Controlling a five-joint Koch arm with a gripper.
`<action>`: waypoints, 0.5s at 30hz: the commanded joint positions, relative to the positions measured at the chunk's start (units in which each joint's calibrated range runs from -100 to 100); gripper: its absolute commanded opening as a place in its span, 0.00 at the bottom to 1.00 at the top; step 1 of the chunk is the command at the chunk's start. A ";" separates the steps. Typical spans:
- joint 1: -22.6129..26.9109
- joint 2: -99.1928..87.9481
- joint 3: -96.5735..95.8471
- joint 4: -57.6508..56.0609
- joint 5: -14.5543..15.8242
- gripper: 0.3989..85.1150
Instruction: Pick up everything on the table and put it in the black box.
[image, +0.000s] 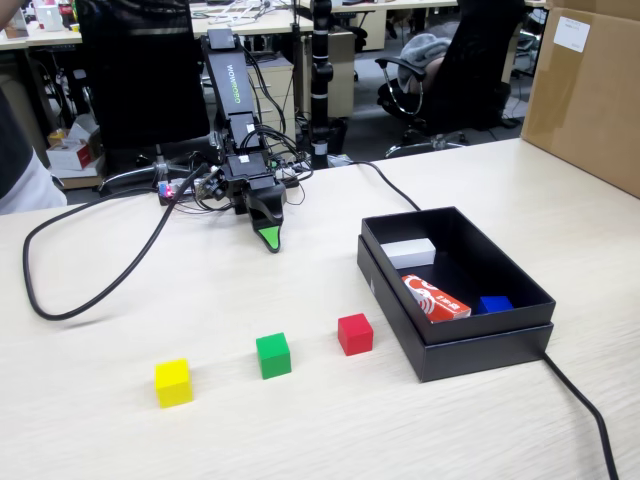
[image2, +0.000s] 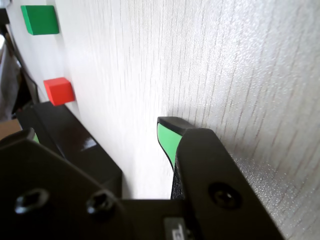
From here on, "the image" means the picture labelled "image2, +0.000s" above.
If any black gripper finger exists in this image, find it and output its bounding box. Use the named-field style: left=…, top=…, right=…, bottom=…
left=0, top=127, right=131, bottom=240
left=156, top=116, right=287, bottom=240

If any green wooden cube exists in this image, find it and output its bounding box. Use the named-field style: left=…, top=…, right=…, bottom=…
left=20, top=5, right=60, bottom=36

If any black box tray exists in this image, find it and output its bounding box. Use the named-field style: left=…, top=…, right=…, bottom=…
left=16, top=101, right=108, bottom=193

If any red wooden cube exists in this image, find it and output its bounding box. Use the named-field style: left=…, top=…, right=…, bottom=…
left=43, top=77, right=76, bottom=107

